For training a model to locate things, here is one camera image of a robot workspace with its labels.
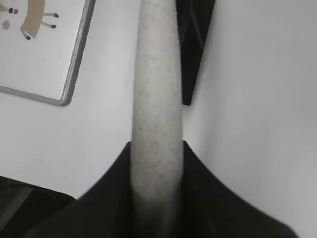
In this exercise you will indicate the white grey-rimmed cutting board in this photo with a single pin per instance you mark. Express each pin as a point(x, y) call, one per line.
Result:
point(41, 47)

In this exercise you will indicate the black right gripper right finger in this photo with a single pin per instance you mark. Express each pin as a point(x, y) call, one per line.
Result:
point(209, 209)

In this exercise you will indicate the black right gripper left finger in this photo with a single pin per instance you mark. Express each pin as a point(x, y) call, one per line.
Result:
point(104, 211)

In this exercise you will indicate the black knife holder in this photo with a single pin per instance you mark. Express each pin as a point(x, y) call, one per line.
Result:
point(193, 18)

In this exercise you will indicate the speckled white knife handle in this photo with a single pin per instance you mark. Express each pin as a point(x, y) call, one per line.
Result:
point(156, 147)

